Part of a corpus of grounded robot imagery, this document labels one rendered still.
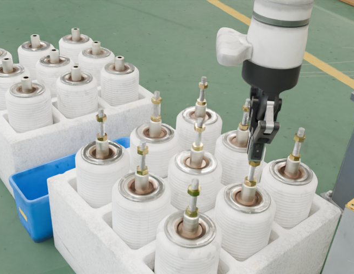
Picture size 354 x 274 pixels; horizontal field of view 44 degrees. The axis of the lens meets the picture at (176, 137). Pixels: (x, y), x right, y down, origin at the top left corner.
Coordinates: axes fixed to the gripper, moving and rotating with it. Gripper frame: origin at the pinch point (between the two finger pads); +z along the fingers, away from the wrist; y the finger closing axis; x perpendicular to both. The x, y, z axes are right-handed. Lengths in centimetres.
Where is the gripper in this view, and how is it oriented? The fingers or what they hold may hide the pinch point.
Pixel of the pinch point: (255, 147)
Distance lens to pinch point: 66.0
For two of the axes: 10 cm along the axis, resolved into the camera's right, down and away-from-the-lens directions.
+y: 0.5, -5.3, 8.4
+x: -10.0, -0.8, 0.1
